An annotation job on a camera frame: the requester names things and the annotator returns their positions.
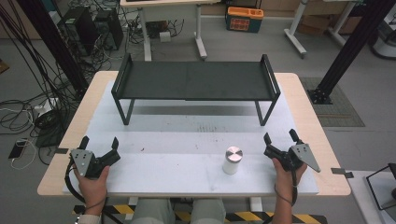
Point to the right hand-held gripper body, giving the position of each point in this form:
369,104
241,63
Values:
303,155

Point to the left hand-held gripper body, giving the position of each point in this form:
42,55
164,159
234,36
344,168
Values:
81,159

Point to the silver metal cylinder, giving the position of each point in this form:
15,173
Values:
232,161

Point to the black metal shelf rack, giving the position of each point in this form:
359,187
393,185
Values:
196,80

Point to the person's left hand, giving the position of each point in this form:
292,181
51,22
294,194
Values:
92,186

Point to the person's right hand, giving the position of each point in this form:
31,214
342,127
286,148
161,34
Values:
285,182

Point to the black tape piece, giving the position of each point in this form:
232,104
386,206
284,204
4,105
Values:
342,171
61,151

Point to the light wooden table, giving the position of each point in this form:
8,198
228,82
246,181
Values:
303,102

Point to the grey floor mat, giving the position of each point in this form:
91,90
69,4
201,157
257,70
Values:
337,109

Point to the white power strip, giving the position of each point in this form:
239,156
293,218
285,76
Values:
46,106

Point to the white table mat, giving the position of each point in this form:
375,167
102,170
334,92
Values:
162,174

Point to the black smartphone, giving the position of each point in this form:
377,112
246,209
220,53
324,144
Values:
17,148

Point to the white side table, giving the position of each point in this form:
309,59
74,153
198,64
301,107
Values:
361,199

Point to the person's left leg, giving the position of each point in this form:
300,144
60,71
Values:
153,212

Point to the person's leg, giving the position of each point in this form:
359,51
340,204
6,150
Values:
153,212
207,212

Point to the yellow black hazard tape strip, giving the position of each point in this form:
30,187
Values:
249,216

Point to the person's right leg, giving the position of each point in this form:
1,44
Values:
207,212

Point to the black computer tower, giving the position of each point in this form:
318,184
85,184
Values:
109,28
78,29

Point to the cardboard box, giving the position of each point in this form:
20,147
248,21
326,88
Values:
314,22

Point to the white standing desk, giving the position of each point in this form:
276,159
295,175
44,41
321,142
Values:
146,34

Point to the orange and teal toolbox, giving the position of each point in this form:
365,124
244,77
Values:
244,20

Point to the white power adapter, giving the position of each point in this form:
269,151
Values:
165,36

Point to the white desk frame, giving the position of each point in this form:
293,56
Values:
294,34

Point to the black aluminium post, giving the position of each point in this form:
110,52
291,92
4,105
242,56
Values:
53,43
351,46

